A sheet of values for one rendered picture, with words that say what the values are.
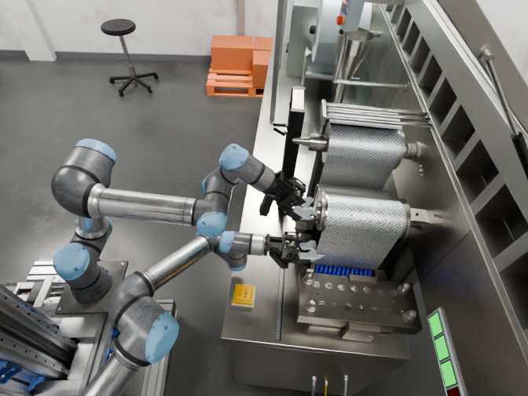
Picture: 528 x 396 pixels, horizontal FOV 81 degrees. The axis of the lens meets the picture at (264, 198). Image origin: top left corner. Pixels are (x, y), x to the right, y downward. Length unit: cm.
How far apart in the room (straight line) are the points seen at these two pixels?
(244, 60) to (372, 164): 312
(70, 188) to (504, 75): 92
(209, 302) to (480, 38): 200
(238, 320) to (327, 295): 33
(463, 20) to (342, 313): 88
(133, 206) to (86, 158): 21
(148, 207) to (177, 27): 380
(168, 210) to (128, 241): 174
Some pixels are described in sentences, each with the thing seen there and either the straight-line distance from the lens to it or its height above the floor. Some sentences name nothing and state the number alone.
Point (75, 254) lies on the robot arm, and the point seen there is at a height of 105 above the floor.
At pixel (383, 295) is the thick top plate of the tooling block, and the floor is 103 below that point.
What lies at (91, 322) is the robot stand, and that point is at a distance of 152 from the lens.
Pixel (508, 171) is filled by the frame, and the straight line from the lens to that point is 84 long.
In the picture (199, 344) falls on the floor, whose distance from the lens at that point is 213.
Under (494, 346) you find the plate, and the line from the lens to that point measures 86.
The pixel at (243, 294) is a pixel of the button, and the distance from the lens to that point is 121.
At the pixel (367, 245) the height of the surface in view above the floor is 118.
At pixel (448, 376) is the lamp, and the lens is 101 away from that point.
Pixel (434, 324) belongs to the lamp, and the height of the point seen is 118.
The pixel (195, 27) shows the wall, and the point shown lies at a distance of 449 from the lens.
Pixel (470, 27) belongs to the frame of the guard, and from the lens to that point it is 51.
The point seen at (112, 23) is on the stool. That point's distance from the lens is 402.
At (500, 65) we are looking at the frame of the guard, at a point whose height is 185.
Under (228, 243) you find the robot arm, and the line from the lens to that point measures 106.
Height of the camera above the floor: 204
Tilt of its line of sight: 50 degrees down
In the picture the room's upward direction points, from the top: 4 degrees clockwise
